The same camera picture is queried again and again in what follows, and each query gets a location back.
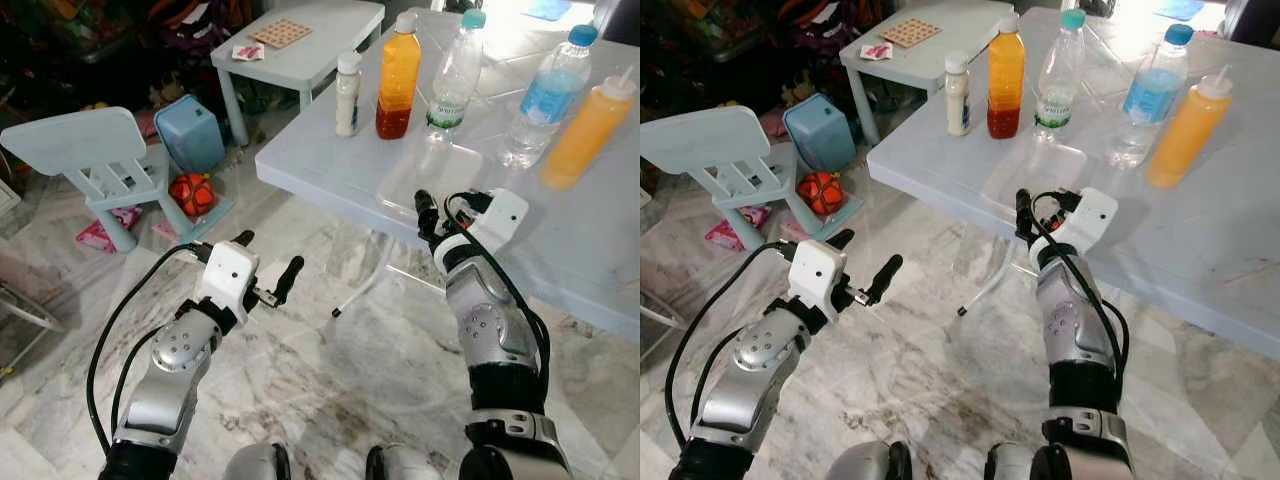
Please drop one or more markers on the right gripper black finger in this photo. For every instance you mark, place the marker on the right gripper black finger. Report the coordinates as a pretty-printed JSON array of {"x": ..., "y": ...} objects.
[
  {"x": 1024, "y": 210},
  {"x": 425, "y": 212}
]

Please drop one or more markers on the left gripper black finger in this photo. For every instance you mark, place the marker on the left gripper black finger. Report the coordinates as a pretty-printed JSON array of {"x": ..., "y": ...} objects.
[
  {"x": 291, "y": 275},
  {"x": 843, "y": 238},
  {"x": 245, "y": 238},
  {"x": 888, "y": 275}
]

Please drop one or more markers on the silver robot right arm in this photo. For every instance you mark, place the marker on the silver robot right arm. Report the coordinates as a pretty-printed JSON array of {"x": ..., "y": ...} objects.
[
  {"x": 1075, "y": 320},
  {"x": 490, "y": 320}
]

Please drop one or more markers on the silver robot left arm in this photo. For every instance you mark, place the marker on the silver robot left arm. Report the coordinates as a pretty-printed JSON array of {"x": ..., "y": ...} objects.
[
  {"x": 745, "y": 380},
  {"x": 170, "y": 380}
]

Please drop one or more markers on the clear plastic tray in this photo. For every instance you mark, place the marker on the clear plastic tray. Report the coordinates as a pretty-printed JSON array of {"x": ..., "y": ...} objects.
[
  {"x": 1040, "y": 170},
  {"x": 420, "y": 175}
]

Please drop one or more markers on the red toy ball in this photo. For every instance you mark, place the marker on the red toy ball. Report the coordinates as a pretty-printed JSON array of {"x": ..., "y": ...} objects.
[
  {"x": 820, "y": 193},
  {"x": 190, "y": 195}
]

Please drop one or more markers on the blue plastic box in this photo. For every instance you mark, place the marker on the blue plastic box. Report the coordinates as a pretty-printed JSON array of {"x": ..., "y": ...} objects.
[
  {"x": 820, "y": 130},
  {"x": 190, "y": 135}
]

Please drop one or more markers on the large pale plastic table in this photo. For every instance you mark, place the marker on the large pale plastic table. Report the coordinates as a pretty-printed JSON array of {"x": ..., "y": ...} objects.
[
  {"x": 560, "y": 250},
  {"x": 1180, "y": 250}
]

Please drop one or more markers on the pink packet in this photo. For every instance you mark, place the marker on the pink packet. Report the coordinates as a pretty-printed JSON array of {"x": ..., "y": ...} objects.
[
  {"x": 725, "y": 235},
  {"x": 100, "y": 235}
]

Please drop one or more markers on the clear bottle teal cap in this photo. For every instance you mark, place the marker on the clear bottle teal cap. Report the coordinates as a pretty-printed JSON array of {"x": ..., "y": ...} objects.
[
  {"x": 450, "y": 90},
  {"x": 1058, "y": 90}
]

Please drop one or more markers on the small white bottle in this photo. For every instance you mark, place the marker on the small white bottle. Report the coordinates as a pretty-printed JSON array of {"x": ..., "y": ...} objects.
[
  {"x": 348, "y": 100},
  {"x": 957, "y": 100}
]

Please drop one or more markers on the orange juice bottle white cap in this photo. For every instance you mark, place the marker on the orange juice bottle white cap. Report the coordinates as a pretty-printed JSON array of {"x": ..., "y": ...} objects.
[
  {"x": 1005, "y": 80},
  {"x": 398, "y": 80}
]

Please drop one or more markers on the water bottle blue label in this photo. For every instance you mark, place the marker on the water bottle blue label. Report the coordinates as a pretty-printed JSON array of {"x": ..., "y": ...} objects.
[
  {"x": 1150, "y": 100},
  {"x": 545, "y": 100}
]

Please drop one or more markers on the orange squeeze bottle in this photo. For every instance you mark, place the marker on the orange squeeze bottle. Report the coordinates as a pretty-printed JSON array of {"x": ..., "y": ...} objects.
[
  {"x": 585, "y": 135},
  {"x": 1185, "y": 130}
]

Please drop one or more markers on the small pale plastic table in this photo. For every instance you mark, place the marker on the small pale plastic table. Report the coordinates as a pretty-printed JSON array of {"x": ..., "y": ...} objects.
[
  {"x": 940, "y": 60},
  {"x": 320, "y": 50}
]

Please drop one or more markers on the small pale blue chair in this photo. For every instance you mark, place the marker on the small pale blue chair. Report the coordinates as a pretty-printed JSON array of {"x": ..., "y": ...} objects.
[
  {"x": 75, "y": 140},
  {"x": 700, "y": 140}
]

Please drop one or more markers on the red white packet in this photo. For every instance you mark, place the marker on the red white packet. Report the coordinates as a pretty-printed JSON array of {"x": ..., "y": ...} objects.
[
  {"x": 247, "y": 51},
  {"x": 876, "y": 51}
]

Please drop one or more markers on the tan grid board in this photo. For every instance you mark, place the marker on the tan grid board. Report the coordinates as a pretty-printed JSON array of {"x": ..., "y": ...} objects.
[
  {"x": 281, "y": 33},
  {"x": 911, "y": 33}
]

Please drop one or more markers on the robot right leg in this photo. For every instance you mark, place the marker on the robot right leg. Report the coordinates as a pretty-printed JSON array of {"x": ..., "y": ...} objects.
[
  {"x": 400, "y": 464},
  {"x": 1010, "y": 464}
]

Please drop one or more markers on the blue cloth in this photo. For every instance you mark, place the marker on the blue cloth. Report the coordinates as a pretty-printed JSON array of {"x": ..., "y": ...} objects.
[
  {"x": 545, "y": 8},
  {"x": 1178, "y": 8}
]

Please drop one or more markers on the dark grey chair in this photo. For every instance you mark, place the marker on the dark grey chair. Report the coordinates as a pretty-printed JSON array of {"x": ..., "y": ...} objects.
[
  {"x": 618, "y": 20},
  {"x": 1255, "y": 20}
]

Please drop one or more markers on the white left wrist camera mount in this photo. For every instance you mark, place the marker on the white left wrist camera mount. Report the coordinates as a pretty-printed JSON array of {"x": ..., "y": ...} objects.
[
  {"x": 228, "y": 275},
  {"x": 815, "y": 275}
]

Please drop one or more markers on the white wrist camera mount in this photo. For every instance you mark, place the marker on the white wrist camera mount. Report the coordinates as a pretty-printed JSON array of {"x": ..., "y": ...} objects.
[
  {"x": 815, "y": 275},
  {"x": 228, "y": 275},
  {"x": 1088, "y": 215},
  {"x": 500, "y": 218}
]

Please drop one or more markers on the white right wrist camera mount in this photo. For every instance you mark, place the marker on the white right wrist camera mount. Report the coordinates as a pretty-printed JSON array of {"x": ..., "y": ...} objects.
[
  {"x": 1088, "y": 215},
  {"x": 500, "y": 218}
]

